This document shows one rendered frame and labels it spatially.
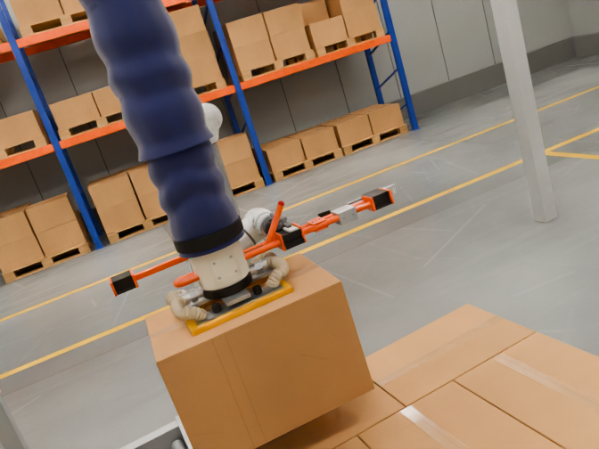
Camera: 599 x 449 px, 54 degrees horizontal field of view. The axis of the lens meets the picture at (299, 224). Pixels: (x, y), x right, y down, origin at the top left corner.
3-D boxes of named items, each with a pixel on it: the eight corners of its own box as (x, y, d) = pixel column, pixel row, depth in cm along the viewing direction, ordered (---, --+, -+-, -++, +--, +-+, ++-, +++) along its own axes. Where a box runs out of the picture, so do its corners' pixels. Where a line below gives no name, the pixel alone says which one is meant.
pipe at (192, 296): (188, 324, 176) (181, 307, 175) (174, 301, 199) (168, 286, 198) (289, 280, 186) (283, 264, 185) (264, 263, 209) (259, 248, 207)
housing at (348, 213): (341, 225, 200) (338, 214, 199) (333, 223, 206) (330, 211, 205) (359, 218, 202) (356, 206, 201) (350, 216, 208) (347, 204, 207)
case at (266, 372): (203, 475, 178) (155, 363, 167) (184, 412, 215) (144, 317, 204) (375, 388, 193) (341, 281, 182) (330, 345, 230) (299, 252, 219)
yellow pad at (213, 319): (193, 337, 176) (187, 322, 174) (187, 326, 185) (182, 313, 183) (294, 291, 185) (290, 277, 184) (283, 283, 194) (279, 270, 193)
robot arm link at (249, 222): (284, 224, 225) (259, 248, 222) (270, 219, 239) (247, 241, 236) (267, 204, 221) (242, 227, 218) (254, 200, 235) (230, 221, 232)
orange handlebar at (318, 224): (144, 306, 180) (140, 296, 179) (134, 281, 208) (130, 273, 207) (397, 199, 207) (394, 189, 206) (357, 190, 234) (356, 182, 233)
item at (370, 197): (374, 211, 203) (371, 198, 201) (365, 208, 210) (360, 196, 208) (395, 203, 205) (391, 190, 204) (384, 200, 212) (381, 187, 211)
